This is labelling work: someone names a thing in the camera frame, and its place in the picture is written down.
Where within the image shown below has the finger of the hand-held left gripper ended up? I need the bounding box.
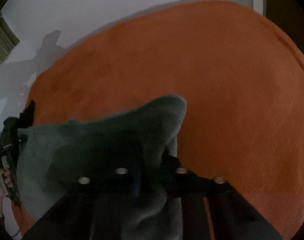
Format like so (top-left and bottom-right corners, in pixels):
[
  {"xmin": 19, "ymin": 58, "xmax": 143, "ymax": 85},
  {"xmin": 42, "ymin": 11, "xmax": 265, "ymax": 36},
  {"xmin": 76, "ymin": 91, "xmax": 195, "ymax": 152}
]
[{"xmin": 18, "ymin": 100, "xmax": 36, "ymax": 130}]

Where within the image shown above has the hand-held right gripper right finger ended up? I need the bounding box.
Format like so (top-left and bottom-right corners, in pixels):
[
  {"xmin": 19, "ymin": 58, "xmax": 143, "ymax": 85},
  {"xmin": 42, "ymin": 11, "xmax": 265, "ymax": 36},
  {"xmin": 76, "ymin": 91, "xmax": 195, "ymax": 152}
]
[{"xmin": 164, "ymin": 155, "xmax": 283, "ymax": 240}]

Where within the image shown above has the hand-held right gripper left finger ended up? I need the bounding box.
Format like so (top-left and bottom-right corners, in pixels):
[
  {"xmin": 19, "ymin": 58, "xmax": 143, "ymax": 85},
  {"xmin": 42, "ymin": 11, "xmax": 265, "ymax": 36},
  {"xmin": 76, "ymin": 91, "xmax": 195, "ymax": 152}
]
[{"xmin": 22, "ymin": 167, "xmax": 142, "ymax": 240}]

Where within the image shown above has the green fleece jacket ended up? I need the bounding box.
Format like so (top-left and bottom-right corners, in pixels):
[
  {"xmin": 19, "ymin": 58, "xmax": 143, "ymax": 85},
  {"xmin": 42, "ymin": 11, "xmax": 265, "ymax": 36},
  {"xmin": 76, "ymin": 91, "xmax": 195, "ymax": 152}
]
[{"xmin": 16, "ymin": 94, "xmax": 187, "ymax": 240}]

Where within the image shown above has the person's left hand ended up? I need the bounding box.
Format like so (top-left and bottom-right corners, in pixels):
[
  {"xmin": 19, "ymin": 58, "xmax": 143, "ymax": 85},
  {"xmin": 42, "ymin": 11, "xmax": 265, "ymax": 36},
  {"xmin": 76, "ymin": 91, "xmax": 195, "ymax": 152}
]
[{"xmin": 0, "ymin": 162, "xmax": 15, "ymax": 218}]

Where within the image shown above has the orange bed blanket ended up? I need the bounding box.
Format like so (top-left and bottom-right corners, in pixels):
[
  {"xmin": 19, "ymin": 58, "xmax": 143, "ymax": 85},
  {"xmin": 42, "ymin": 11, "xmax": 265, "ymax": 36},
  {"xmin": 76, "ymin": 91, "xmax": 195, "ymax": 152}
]
[{"xmin": 17, "ymin": 0, "xmax": 304, "ymax": 240}]

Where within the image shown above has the thin dark cable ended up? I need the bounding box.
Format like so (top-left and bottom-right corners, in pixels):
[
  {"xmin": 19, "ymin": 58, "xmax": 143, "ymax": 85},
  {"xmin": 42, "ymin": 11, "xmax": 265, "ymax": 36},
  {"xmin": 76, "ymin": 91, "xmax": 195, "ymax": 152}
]
[{"xmin": 7, "ymin": 226, "xmax": 23, "ymax": 238}]

